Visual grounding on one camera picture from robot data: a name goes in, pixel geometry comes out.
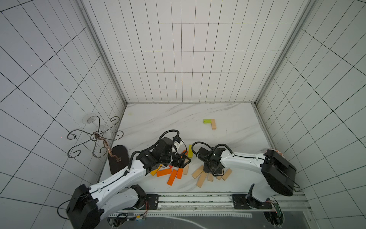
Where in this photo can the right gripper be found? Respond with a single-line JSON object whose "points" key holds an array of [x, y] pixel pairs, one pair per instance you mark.
{"points": [[212, 168]]}

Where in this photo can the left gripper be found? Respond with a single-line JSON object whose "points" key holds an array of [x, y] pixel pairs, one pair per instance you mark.
{"points": [[178, 158]]}

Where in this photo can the natural block diagonal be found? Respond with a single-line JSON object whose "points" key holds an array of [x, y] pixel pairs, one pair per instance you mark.
{"points": [[198, 172], [201, 179], [213, 124]]}

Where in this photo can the lime green block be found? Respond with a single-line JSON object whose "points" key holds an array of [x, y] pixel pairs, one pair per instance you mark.
{"points": [[207, 121]]}

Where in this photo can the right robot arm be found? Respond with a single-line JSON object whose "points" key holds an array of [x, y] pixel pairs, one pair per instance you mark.
{"points": [[277, 173]]}

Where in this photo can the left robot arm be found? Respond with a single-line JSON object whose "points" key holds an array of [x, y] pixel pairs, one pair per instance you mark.
{"points": [[89, 205]]}

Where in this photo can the natural block beside orange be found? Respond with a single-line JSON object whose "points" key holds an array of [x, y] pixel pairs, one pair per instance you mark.
{"points": [[185, 170]]}

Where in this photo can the yellow-green block upper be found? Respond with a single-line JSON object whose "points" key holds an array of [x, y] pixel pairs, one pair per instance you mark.
{"points": [[190, 152]]}

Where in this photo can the orange block upright middle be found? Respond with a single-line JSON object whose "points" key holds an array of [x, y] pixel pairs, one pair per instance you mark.
{"points": [[179, 173]]}

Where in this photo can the orange block lying horizontal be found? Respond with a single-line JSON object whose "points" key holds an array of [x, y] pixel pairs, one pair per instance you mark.
{"points": [[164, 172]]}

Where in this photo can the long orange block bottom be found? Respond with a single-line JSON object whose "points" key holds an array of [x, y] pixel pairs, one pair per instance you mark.
{"points": [[172, 177]]}

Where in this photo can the yellow-orange wooden block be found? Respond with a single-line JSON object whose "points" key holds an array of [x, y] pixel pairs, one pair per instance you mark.
{"points": [[154, 171]]}

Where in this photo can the dark oval stand base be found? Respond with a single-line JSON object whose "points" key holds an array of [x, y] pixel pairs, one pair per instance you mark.
{"points": [[118, 159]]}

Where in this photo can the patterned red blue plate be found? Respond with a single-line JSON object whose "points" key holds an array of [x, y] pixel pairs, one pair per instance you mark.
{"points": [[277, 152]]}

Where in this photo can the aluminium mounting rail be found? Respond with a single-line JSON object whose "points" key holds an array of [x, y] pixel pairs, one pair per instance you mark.
{"points": [[196, 204]]}

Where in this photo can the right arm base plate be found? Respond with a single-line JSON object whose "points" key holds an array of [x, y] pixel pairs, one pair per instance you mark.
{"points": [[242, 202]]}

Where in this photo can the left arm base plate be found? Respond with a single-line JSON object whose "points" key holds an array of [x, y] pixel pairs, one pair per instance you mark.
{"points": [[150, 202]]}

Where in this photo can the electronics board with wires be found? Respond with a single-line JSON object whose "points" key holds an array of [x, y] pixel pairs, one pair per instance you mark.
{"points": [[121, 218]]}

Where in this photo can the ornate metal wire stand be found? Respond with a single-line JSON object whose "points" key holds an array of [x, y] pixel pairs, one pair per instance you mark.
{"points": [[96, 136]]}

